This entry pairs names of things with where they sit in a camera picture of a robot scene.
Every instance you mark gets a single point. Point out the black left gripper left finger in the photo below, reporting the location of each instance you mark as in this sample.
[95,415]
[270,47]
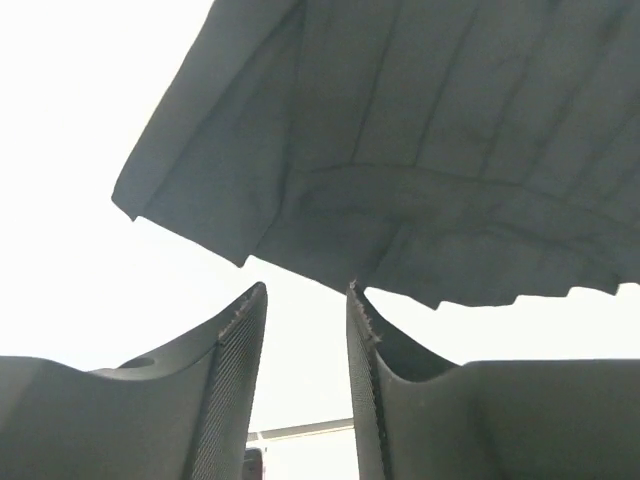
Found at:
[179,411]

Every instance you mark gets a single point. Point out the black pleated skirt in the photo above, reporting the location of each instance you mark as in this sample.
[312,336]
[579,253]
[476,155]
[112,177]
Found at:
[469,152]

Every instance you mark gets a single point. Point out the aluminium table frame rail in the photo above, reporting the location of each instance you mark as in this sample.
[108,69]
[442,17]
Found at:
[301,430]

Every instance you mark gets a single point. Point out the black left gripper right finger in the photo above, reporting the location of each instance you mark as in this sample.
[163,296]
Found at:
[418,415]

